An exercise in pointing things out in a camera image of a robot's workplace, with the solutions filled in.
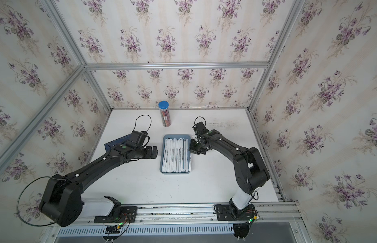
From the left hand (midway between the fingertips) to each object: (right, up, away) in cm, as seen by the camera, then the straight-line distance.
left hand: (153, 153), depth 86 cm
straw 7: (+16, -3, +7) cm, 18 cm away
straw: (+6, -8, +3) cm, 11 cm away
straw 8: (+18, -4, +7) cm, 20 cm away
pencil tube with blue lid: (+5, +28, +9) cm, 29 cm away
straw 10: (+21, -5, -2) cm, 22 cm away
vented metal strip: (+15, -33, -16) cm, 40 cm away
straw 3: (+9, -3, +7) cm, 12 cm away
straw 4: (+11, -3, +7) cm, 13 cm away
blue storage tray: (+4, +2, +12) cm, 13 cm away
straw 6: (+14, -3, +8) cm, 16 cm away
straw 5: (+12, -3, +7) cm, 15 cm away
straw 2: (+7, -3, +7) cm, 11 cm away
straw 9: (+19, -3, +8) cm, 21 cm away
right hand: (+22, +1, +3) cm, 23 cm away
